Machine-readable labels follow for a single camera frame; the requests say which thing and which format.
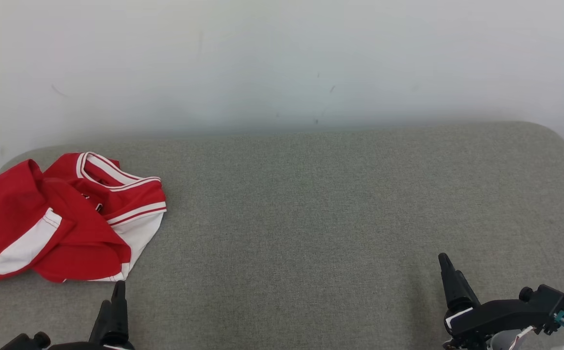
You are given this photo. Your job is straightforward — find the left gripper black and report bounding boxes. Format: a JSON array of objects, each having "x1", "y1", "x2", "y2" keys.
[{"x1": 44, "y1": 280, "x2": 135, "y2": 350}]

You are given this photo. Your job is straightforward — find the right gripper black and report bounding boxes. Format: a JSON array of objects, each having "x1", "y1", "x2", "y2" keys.
[{"x1": 438, "y1": 253, "x2": 535, "y2": 350}]

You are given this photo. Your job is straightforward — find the grey fabric sofa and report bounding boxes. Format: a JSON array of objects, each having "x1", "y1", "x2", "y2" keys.
[{"x1": 0, "y1": 122, "x2": 564, "y2": 350}]

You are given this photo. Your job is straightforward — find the red basketball shorts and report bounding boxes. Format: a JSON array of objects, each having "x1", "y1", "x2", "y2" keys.
[{"x1": 0, "y1": 158, "x2": 132, "y2": 285}]

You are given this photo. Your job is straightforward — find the red basketball jersey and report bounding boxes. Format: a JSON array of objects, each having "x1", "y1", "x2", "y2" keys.
[{"x1": 43, "y1": 152, "x2": 168, "y2": 282}]

